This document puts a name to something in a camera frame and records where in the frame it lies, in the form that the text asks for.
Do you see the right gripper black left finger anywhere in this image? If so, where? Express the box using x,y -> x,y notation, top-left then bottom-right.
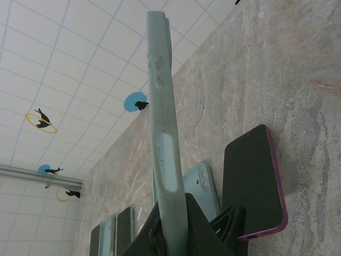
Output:
119,202 -> 171,256

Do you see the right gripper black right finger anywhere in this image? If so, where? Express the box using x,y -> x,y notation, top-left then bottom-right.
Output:
183,193 -> 250,256

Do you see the light blue phone case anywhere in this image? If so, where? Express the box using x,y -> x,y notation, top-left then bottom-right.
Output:
99,216 -> 117,256
182,162 -> 221,217

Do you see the pale green phone case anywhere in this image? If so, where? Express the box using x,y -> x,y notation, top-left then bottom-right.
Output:
145,10 -> 190,256

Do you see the blue circle fish sticker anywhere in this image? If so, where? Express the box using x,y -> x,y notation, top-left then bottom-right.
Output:
124,91 -> 150,114
37,164 -> 64,175

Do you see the aluminium frame post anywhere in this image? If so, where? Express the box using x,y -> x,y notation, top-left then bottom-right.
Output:
0,164 -> 84,189

